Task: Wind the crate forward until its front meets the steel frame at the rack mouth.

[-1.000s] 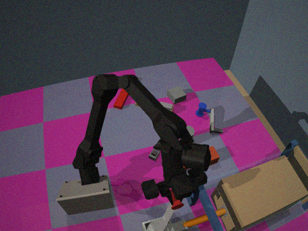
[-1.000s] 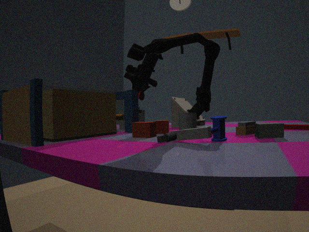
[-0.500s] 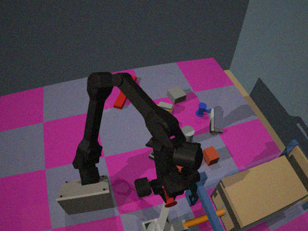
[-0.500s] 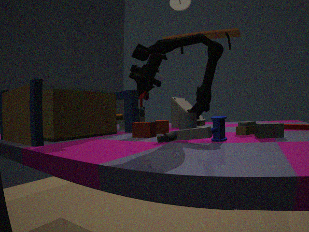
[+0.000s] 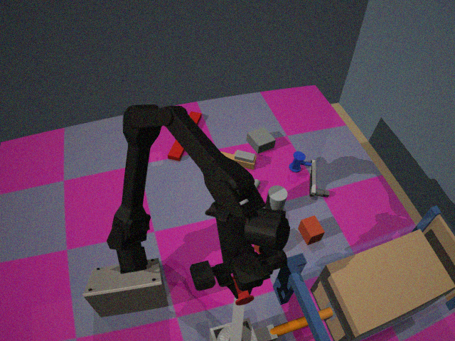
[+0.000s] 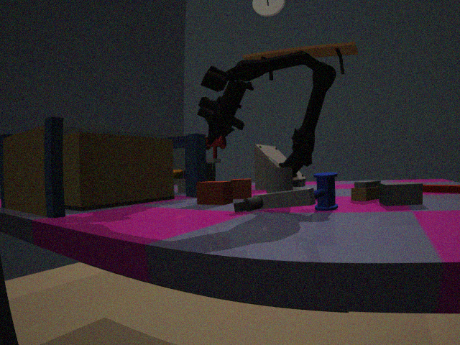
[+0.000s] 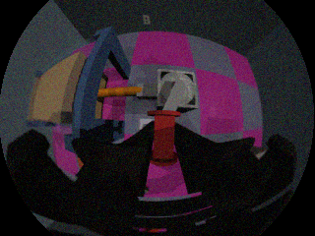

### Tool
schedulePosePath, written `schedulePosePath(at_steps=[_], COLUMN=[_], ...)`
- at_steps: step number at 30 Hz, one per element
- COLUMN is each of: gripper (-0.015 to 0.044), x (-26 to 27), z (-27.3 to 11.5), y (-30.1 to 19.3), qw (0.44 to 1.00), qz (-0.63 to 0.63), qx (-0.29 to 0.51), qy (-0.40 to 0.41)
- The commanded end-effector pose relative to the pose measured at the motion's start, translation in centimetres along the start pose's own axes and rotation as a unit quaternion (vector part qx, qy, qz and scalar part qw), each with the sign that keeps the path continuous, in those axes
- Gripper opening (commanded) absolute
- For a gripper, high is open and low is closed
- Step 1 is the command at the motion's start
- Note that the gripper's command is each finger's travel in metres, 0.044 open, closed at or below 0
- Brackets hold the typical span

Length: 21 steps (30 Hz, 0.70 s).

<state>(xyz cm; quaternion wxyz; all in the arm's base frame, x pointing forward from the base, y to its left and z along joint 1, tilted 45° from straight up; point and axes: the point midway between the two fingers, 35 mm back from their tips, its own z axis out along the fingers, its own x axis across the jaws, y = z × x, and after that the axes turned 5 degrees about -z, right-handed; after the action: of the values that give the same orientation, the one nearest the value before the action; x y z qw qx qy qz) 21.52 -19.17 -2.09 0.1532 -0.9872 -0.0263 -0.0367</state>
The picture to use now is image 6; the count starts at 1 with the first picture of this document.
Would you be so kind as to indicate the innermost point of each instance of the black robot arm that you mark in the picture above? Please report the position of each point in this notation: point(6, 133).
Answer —
point(247, 70)

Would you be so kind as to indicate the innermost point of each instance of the red flat bar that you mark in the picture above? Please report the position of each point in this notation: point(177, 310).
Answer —
point(441, 188)

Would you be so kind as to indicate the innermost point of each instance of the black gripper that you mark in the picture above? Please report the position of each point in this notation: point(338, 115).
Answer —
point(220, 122)

